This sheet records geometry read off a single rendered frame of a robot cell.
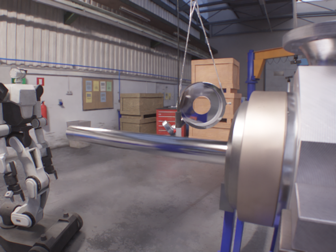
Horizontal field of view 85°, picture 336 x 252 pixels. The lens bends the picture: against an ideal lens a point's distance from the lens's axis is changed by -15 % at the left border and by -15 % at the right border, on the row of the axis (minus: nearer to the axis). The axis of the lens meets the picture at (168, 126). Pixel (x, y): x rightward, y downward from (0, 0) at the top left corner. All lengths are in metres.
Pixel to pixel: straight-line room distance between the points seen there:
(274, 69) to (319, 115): 13.53
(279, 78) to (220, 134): 9.52
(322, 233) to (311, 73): 0.32
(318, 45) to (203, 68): 4.51
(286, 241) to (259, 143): 0.21
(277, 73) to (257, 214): 13.47
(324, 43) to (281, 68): 13.36
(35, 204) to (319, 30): 1.95
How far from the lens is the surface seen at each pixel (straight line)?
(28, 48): 5.69
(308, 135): 0.40
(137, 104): 5.42
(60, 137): 5.95
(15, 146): 1.81
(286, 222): 0.38
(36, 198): 1.85
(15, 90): 1.72
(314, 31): 0.53
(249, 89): 8.08
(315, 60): 0.60
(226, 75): 4.81
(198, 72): 5.04
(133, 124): 5.56
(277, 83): 13.85
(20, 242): 2.01
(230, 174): 0.51
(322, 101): 0.45
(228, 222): 1.18
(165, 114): 5.41
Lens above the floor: 1.25
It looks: 8 degrees down
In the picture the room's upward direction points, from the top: straight up
